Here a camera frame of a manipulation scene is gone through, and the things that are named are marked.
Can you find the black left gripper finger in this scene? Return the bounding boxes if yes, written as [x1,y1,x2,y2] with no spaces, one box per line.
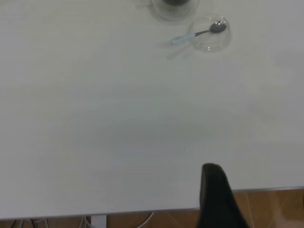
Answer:
[196,163,250,228]

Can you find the clear glass saucer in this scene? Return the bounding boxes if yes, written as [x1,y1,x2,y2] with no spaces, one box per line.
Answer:
[188,15,232,52]

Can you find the metal spoon with white handle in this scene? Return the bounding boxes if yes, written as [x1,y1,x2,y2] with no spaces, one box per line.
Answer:
[171,21,228,46]

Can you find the clear double-wall glass cup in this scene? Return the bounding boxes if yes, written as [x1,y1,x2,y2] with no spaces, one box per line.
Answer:
[151,0,200,22]

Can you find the white table leg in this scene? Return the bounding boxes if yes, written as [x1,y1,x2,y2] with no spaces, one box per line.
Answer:
[91,215,107,228]

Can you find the white cable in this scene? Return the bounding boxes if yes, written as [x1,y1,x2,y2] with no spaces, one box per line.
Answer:
[133,211,155,226]
[79,215,92,228]

